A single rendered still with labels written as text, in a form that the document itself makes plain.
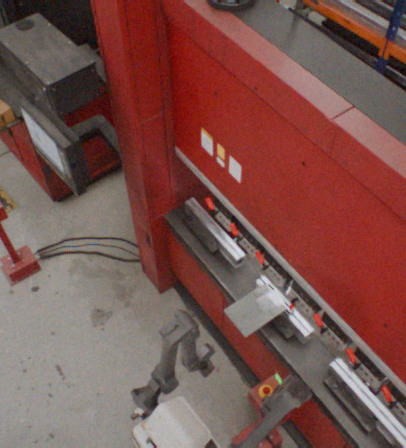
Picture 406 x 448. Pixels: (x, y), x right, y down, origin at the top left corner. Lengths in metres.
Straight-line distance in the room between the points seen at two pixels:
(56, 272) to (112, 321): 0.61
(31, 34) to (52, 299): 2.00
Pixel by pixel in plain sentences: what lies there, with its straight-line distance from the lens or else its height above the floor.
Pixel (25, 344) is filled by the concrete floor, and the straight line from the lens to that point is 3.92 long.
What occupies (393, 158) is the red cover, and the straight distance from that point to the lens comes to 1.61.
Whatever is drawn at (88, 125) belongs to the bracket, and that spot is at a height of 1.21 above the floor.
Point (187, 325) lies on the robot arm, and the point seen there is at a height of 1.62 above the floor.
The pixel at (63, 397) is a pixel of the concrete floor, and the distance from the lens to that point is 3.71.
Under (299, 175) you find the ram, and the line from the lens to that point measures 1.97.
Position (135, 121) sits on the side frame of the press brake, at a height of 1.68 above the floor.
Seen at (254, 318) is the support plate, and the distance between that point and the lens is 2.70.
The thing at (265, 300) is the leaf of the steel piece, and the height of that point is 1.00.
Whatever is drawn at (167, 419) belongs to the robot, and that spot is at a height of 1.38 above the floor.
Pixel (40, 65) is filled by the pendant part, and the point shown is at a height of 1.95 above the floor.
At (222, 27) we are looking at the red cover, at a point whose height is 2.30.
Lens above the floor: 3.41
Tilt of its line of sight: 54 degrees down
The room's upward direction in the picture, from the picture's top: straight up
